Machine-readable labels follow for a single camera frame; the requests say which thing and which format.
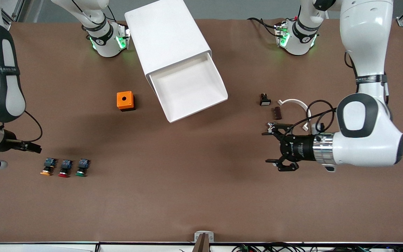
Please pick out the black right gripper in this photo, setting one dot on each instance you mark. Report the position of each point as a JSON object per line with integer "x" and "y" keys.
{"x": 9, "y": 136}

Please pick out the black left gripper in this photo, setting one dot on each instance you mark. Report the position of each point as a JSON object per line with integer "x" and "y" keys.
{"x": 297, "y": 148}

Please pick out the yellow mushroom push button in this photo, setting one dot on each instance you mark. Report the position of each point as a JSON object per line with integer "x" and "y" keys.
{"x": 48, "y": 165}

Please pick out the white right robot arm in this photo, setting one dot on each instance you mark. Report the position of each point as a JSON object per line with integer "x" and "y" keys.
{"x": 2, "y": 91}

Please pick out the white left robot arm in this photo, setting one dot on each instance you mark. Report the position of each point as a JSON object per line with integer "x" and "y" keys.
{"x": 366, "y": 35}

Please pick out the red mushroom push button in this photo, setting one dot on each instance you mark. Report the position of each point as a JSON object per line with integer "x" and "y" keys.
{"x": 65, "y": 167}

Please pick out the green mushroom push button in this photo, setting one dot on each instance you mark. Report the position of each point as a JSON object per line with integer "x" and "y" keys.
{"x": 82, "y": 166}

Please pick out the white drawer cabinet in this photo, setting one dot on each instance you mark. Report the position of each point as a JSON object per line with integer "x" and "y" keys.
{"x": 163, "y": 31}

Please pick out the small silver metal fitting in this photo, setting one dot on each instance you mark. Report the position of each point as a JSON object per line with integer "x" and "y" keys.
{"x": 269, "y": 124}

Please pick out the brown terminal block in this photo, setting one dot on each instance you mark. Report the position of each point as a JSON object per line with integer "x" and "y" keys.
{"x": 277, "y": 113}

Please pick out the white curved plastic bracket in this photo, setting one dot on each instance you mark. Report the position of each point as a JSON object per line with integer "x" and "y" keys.
{"x": 292, "y": 101}

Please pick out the small black white-faced switch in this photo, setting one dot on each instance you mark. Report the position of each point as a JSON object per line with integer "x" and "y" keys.
{"x": 265, "y": 101}

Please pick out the orange button enclosure box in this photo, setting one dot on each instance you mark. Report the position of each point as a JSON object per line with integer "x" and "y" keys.
{"x": 124, "y": 100}

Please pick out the grey metal edge bracket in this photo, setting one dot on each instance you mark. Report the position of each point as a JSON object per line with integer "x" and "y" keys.
{"x": 211, "y": 238}

